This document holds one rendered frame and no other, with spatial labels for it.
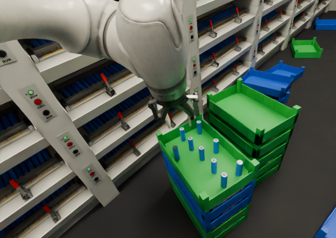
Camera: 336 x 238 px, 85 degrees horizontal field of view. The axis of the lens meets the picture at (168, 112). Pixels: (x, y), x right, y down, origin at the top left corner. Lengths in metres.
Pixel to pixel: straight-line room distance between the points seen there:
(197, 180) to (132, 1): 0.53
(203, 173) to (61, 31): 0.55
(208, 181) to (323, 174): 0.66
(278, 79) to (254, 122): 0.80
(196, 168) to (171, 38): 0.49
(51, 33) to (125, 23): 0.13
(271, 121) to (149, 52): 0.66
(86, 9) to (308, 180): 1.07
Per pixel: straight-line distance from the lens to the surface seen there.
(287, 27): 2.24
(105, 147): 0.85
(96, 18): 0.36
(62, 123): 0.72
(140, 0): 0.28
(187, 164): 0.68
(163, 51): 0.28
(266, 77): 1.61
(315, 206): 1.06
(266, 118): 0.86
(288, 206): 1.02
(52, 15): 0.35
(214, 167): 0.63
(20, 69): 0.65
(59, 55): 0.70
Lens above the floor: 0.88
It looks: 38 degrees down
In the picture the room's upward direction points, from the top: 12 degrees counter-clockwise
